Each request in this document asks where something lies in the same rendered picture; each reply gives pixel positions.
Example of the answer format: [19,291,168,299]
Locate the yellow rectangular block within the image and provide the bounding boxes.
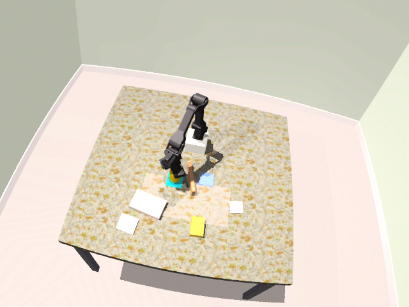
[189,216,205,238]

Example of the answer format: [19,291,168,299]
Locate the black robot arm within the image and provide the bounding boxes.
[159,93,209,170]

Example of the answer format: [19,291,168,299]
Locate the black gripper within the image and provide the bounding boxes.
[164,150,185,179]

